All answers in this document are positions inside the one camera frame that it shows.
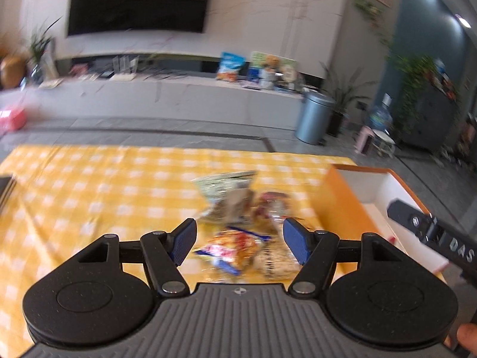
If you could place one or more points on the white marble media console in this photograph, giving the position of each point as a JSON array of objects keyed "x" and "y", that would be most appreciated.
[{"x": 186, "y": 97}]

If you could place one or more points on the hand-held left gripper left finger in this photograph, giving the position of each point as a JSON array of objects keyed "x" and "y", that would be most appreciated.
[{"x": 182, "y": 240}]

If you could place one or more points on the brown round vase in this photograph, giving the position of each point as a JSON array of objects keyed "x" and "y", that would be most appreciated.
[{"x": 11, "y": 72}]

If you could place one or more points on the pink storage box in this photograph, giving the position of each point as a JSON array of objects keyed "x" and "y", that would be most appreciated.
[{"x": 11, "y": 119}]

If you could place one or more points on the hanging vine plant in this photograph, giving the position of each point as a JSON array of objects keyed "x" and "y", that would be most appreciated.
[{"x": 367, "y": 11}]

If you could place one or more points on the orange cardboard box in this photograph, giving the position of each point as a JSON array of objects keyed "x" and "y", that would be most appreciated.
[{"x": 335, "y": 209}]

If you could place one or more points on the plant in glass vase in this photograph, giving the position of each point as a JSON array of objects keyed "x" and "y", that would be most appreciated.
[{"x": 39, "y": 56}]

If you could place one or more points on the grey cabinet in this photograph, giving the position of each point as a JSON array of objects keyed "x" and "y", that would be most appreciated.
[{"x": 439, "y": 119}]

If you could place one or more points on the yellow checked tablecloth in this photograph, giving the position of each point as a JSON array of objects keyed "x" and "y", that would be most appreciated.
[{"x": 93, "y": 194}]

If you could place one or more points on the green picture board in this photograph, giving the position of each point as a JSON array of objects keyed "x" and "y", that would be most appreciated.
[{"x": 287, "y": 63}]

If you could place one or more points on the water jug with pump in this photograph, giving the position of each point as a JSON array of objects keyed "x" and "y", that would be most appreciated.
[{"x": 380, "y": 117}]

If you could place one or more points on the teddy bear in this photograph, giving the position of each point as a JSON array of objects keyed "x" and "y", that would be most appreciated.
[{"x": 270, "y": 63}]

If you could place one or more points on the pink space heater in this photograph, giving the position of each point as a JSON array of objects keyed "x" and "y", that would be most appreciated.
[{"x": 364, "y": 140}]

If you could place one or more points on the white puffed snack packet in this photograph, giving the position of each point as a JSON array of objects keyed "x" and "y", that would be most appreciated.
[{"x": 277, "y": 261}]

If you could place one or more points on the green white snack bag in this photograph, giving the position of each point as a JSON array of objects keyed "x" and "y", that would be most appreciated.
[{"x": 223, "y": 186}]

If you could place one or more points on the large blue snack bag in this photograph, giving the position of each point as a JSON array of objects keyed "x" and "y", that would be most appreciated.
[{"x": 230, "y": 67}]

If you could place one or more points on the orange chip bag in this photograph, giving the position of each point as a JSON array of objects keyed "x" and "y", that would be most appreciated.
[{"x": 231, "y": 248}]

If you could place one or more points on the pothos plant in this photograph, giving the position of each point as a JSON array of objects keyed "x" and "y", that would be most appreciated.
[{"x": 410, "y": 93}]

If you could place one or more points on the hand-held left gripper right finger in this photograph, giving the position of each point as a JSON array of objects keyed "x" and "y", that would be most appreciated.
[{"x": 296, "y": 240}]

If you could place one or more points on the blue grey trash can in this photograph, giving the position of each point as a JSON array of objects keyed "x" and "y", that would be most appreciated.
[{"x": 315, "y": 119}]

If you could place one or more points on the dark notebook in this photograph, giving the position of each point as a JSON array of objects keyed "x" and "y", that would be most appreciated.
[{"x": 6, "y": 190}]

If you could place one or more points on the white round stool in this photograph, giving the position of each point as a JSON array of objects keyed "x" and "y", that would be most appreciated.
[{"x": 384, "y": 143}]

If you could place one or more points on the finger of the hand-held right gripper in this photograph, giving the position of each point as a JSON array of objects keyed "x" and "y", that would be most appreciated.
[{"x": 408, "y": 218}]

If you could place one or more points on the person's right hand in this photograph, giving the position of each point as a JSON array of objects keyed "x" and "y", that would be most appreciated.
[{"x": 467, "y": 337}]

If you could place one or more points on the potted long-leaf plant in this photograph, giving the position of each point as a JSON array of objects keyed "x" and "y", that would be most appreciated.
[{"x": 341, "y": 97}]

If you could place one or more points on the wall television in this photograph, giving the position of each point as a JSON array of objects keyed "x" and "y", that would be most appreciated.
[{"x": 141, "y": 0}]

